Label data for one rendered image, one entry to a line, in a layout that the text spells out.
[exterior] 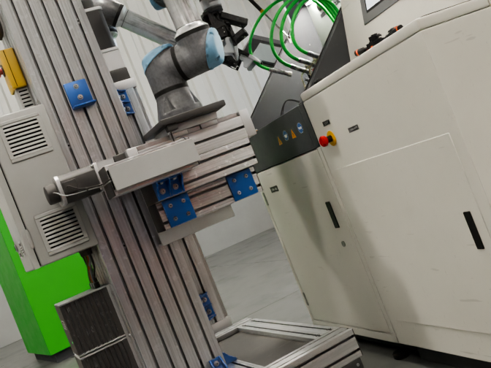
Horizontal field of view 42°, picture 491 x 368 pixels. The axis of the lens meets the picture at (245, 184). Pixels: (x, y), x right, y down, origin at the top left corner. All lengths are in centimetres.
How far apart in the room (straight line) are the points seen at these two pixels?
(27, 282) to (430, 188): 404
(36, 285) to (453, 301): 396
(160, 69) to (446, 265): 103
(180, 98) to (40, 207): 54
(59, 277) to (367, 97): 392
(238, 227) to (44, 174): 740
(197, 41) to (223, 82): 774
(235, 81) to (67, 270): 522
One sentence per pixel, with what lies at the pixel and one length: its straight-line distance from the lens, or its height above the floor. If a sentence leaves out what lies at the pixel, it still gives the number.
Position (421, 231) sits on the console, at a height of 46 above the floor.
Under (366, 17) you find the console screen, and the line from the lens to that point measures 220.
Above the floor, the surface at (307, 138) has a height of 83.
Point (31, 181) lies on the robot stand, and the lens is 203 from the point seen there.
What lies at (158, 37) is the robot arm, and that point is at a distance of 264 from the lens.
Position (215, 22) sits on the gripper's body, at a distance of 249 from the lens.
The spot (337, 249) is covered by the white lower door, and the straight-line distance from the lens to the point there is 236.
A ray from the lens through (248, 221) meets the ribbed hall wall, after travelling 938.
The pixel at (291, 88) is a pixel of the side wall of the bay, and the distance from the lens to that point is 292.
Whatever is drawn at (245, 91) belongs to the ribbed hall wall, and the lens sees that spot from 982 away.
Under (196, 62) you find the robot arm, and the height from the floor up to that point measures 117.
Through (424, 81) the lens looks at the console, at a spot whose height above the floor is 84.
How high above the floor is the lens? 77
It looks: level
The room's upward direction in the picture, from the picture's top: 22 degrees counter-clockwise
